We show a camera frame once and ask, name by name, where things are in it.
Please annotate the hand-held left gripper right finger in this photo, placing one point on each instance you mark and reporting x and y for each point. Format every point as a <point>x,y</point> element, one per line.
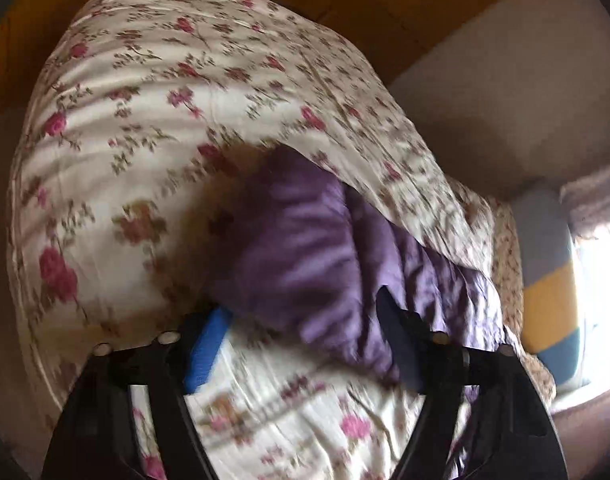
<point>400,340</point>

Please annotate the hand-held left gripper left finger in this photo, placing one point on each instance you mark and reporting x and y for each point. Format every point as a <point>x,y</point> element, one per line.
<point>207,347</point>

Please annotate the purple down jacket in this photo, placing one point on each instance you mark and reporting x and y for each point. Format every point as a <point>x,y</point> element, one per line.
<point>305,260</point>

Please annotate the small floral print pillow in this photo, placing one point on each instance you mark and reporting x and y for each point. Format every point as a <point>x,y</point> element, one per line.
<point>510,270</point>

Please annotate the grey yellow blue headboard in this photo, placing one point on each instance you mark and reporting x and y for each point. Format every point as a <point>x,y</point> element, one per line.
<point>547,270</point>

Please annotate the cream rose print quilt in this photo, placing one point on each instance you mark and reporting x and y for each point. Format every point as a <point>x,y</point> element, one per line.
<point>135,160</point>

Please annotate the pink lace curtain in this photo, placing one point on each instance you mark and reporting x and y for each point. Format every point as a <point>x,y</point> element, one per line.
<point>597,200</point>

